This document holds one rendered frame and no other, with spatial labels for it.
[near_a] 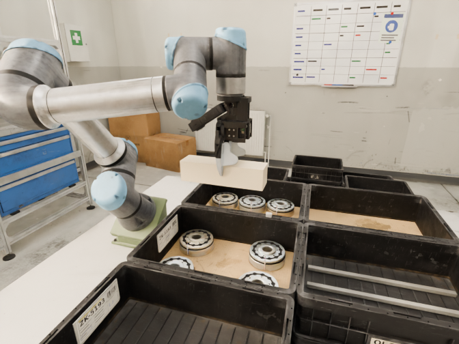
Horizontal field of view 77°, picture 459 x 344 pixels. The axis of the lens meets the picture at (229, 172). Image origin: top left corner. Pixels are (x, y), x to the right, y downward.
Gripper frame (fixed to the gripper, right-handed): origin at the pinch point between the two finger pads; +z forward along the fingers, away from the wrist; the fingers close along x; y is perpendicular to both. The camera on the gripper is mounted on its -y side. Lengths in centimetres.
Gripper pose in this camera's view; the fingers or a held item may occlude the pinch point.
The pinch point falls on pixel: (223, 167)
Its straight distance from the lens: 81.2
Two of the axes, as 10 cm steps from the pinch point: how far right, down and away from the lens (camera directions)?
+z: 0.0, 9.4, 3.5
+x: 3.1, -3.4, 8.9
